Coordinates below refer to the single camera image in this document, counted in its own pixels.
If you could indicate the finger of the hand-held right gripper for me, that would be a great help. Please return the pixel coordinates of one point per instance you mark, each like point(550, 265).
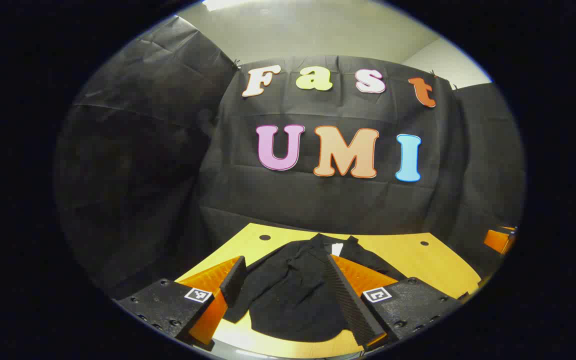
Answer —
point(498, 240)

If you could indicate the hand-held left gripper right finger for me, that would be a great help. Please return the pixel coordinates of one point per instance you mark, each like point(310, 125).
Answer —
point(349, 300)

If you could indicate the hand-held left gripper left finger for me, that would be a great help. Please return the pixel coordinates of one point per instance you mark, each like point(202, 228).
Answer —
point(234, 280)

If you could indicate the black buttoned jacket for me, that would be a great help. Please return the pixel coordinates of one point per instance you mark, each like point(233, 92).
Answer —
point(293, 300)

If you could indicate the black backdrop cloth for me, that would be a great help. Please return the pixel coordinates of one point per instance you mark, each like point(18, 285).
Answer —
point(318, 200)

